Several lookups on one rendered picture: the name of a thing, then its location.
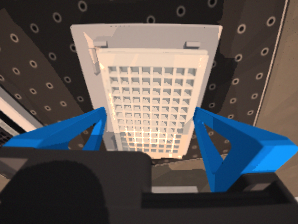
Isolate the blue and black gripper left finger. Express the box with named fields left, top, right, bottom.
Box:
left=2, top=107, right=107, bottom=150

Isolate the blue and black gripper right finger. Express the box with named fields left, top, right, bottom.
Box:
left=193, top=107, right=298, bottom=192

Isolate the black well plate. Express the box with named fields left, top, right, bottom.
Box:
left=0, top=111, right=26, bottom=148

